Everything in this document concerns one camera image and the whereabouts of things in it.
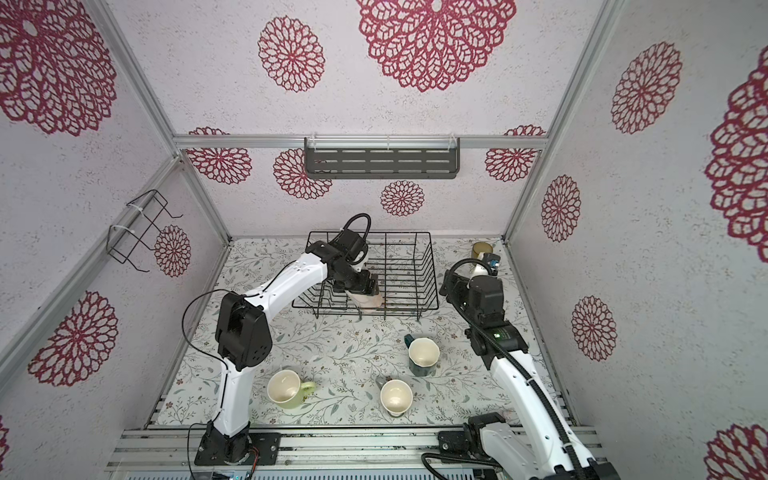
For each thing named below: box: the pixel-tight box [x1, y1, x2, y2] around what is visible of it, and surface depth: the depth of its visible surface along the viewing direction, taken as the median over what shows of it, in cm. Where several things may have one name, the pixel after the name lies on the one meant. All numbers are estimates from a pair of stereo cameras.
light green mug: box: [267, 369, 316, 410], surface depth 78 cm
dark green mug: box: [404, 334, 441, 377], surface depth 83 cm
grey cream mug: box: [375, 377, 413, 418], surface depth 76 cm
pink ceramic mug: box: [344, 290, 384, 308], surface depth 90 cm
